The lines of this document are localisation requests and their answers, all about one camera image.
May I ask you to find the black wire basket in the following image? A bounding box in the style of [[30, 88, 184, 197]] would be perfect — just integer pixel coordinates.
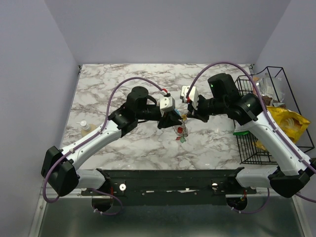
[[235, 66, 316, 165]]

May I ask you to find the yellow chips bag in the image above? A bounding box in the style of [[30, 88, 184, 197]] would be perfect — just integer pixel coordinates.
[[267, 106, 311, 144]]

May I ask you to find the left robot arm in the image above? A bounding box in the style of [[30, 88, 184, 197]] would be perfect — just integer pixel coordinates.
[[41, 86, 181, 197]]

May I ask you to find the black mounting rail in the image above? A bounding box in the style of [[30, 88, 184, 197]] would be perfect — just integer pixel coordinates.
[[74, 167, 270, 206]]

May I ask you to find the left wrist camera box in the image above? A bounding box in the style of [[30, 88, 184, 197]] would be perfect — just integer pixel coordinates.
[[159, 96, 175, 113]]

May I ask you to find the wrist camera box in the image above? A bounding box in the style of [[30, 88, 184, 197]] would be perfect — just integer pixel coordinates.
[[180, 85, 199, 110], [159, 96, 175, 113]]

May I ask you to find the beige bottle white cap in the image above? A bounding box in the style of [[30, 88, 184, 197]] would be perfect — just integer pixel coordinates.
[[77, 120, 97, 137]]

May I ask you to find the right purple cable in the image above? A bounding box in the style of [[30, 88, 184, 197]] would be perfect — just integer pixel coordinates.
[[186, 61, 316, 214]]

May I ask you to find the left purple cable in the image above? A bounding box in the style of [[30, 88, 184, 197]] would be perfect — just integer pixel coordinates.
[[43, 77, 171, 216]]

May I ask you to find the clear snack packet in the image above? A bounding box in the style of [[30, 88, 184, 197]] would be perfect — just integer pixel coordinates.
[[253, 73, 284, 102]]

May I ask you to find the purple cable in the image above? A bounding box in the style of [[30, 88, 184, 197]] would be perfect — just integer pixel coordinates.
[[186, 61, 316, 214], [43, 77, 171, 216]]

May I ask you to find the grey curved keyring holder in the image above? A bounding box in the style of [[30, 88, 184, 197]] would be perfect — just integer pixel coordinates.
[[173, 124, 188, 140]]

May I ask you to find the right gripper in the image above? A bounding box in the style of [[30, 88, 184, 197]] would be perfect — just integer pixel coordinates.
[[187, 94, 228, 122]]

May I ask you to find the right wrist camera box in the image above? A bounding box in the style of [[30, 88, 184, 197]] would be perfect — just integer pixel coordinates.
[[180, 85, 199, 110]]

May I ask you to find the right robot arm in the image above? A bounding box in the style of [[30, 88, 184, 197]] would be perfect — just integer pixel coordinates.
[[180, 73, 316, 198]]

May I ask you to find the green snack packet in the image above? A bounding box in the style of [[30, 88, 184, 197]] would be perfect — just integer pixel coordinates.
[[233, 131, 249, 136]]

